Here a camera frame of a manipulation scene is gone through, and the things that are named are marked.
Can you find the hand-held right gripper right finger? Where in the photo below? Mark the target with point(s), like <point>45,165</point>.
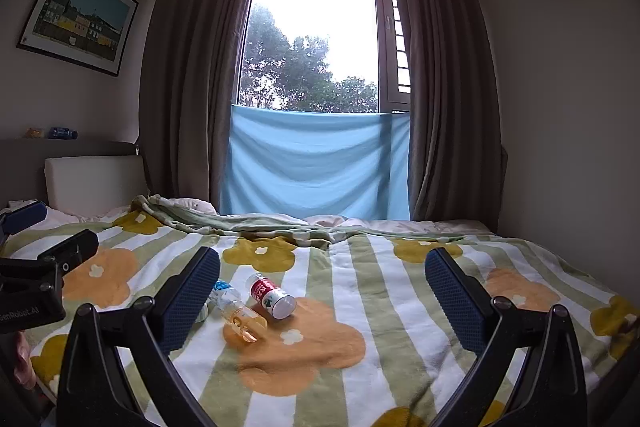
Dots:
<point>456,302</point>

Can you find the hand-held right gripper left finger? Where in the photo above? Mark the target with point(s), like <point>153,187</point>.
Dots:
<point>189,299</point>

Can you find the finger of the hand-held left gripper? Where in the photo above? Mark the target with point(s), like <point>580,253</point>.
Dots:
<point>25,217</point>
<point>72,249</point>

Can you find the red label white-capped bottle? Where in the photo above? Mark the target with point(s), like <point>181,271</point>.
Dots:
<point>272,298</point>

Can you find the person's left hand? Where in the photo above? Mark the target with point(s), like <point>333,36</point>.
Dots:
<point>22,357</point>

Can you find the clear plastic bottle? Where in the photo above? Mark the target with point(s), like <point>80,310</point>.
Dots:
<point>235,311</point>

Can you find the grey bed headboard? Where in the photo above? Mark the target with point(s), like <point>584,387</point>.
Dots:
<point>22,167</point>

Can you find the white pillow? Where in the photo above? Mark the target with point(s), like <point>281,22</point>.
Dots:
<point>92,182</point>

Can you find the floral striped blanket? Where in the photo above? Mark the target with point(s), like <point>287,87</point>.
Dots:
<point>380,307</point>

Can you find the green crumpled blanket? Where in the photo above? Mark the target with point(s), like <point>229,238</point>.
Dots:
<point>225,227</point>

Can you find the small yellow toy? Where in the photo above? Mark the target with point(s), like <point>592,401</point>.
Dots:
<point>34,133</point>

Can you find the small blue toy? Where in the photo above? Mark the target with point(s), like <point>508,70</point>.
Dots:
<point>62,133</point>

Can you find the light blue cloth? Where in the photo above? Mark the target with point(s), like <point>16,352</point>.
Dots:
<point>315,162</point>

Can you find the brown curtain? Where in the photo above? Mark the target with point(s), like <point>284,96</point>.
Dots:
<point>445,97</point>
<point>195,82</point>

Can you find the framed wall picture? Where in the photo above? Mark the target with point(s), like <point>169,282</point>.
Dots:
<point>77,14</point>

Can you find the white window frame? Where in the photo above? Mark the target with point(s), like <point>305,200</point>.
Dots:
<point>387,32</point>

